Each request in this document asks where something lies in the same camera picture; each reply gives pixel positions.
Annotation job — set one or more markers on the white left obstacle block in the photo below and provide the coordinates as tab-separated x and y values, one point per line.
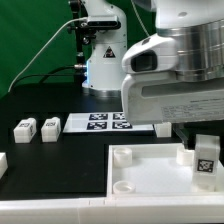
3	164

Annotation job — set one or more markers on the white square tabletop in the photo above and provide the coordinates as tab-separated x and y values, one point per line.
154	170

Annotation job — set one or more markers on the white marker sheet with tags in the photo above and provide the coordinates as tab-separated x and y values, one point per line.
101	122

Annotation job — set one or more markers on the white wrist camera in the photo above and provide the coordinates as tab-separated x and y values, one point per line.
151	55

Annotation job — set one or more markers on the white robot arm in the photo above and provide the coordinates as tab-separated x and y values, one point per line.
175	75

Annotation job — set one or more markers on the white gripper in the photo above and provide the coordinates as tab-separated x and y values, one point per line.
156	98

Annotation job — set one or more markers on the white front wall rail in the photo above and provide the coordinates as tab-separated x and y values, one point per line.
162	210

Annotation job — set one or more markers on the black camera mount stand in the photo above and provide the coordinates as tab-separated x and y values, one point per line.
83	36

